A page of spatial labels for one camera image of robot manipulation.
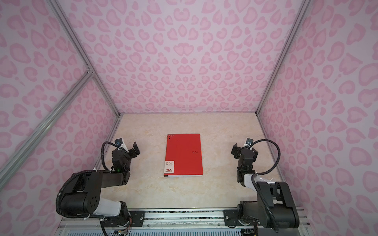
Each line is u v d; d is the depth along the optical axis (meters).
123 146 0.78
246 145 0.76
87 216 0.48
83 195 0.45
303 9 0.69
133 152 0.82
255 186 0.46
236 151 0.86
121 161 0.69
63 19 0.72
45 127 0.63
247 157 0.66
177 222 0.72
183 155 0.95
